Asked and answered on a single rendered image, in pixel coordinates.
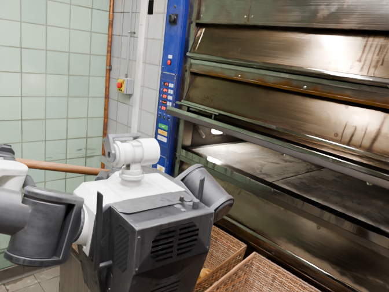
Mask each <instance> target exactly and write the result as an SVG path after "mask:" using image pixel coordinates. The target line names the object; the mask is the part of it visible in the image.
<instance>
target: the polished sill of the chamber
mask: <svg viewBox="0 0 389 292"><path fill-rule="evenodd" d="M181 155H182V156H184V157H186V158H189V159H191V160H193V161H195V162H197V163H200V164H202V165H204V166H207V167H209V168H210V169H213V170H215V171H218V172H220V173H222V174H224V175H226V176H228V177H231V178H233V179H235V180H237V181H239V182H241V183H244V184H246V185H249V186H250V187H253V188H255V189H257V190H259V191H262V192H264V193H266V194H268V195H270V196H273V197H275V198H277V199H279V200H281V201H283V202H286V203H288V204H290V205H293V206H295V207H297V208H299V209H301V210H304V211H306V212H308V213H310V214H312V215H314V216H317V217H319V218H321V219H323V220H325V221H327V222H330V223H332V224H334V225H337V226H338V227H341V228H343V229H345V230H348V231H350V232H352V233H354V234H356V235H358V236H361V237H363V238H365V239H367V240H370V241H371V242H374V243H376V244H379V245H381V246H383V247H385V248H387V249H389V232H387V231H385V230H383V229H380V228H378V227H376V226H374V225H371V224H368V223H367V222H364V221H361V220H359V219H357V218H354V217H352V216H350V215H347V214H345V213H342V212H341V211H338V210H335V209H333V208H331V207H328V206H326V205H323V204H321V203H318V202H316V201H314V200H312V199H309V198H307V197H305V196H302V195H299V194H297V193H295V192H292V191H290V190H288V189H285V188H283V187H281V186H279V185H276V184H273V183H272V182H269V181H266V180H264V179H262V178H259V177H257V176H255V175H252V174H250V173H247V172H245V171H243V170H240V169H238V168H236V167H233V166H231V165H229V164H226V163H223V162H221V161H219V160H217V159H214V158H212V157H210V156H207V155H205V154H202V153H200V152H197V151H195V150H193V149H190V148H181Z"/></svg>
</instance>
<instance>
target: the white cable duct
mask: <svg viewBox="0 0 389 292"><path fill-rule="evenodd" d="M147 1H148V0H141V7H140V23H139V31H138V46H137V61H136V69H135V84H134V99H133V114H132V122H131V133H136V132H137V123H138V109H139V101H140V87H141V73H142V59H143V51H144V37H145V23H146V9H147Z"/></svg>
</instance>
